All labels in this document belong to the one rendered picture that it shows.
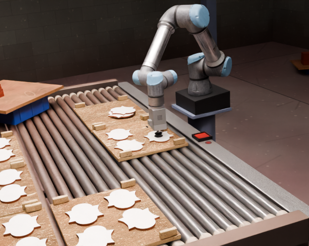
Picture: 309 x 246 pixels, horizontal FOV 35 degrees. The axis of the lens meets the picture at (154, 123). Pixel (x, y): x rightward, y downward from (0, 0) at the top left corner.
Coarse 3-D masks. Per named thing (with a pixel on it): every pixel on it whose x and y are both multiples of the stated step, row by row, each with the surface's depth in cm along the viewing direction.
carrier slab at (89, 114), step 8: (96, 104) 293; (104, 104) 292; (112, 104) 291; (120, 104) 290; (128, 104) 289; (80, 112) 281; (88, 112) 280; (96, 112) 279; (104, 112) 278; (136, 112) 275; (144, 112) 274; (88, 120) 268; (96, 120) 267; (104, 120) 266; (112, 120) 265; (120, 120) 264; (128, 120) 264; (136, 120) 263; (88, 128) 258
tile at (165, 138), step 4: (152, 132) 242; (164, 132) 241; (144, 136) 238; (148, 136) 238; (152, 136) 237; (164, 136) 236; (168, 136) 236; (172, 136) 236; (152, 140) 233; (156, 140) 232; (160, 140) 232; (164, 140) 232; (168, 140) 233
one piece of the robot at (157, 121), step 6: (150, 108) 230; (156, 108) 229; (162, 108) 230; (150, 114) 233; (156, 114) 229; (162, 114) 230; (150, 120) 233; (156, 120) 230; (162, 120) 231; (150, 126) 237; (156, 126) 231; (162, 126) 232
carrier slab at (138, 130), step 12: (96, 132) 250; (108, 132) 248; (132, 132) 246; (144, 132) 245; (168, 132) 243; (108, 144) 233; (144, 144) 230; (156, 144) 229; (168, 144) 228; (180, 144) 228; (132, 156) 219
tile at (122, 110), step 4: (112, 108) 276; (116, 108) 276; (120, 108) 275; (124, 108) 275; (128, 108) 274; (132, 108) 274; (112, 112) 272; (116, 112) 269; (120, 112) 269; (124, 112) 268; (128, 112) 268; (132, 112) 268
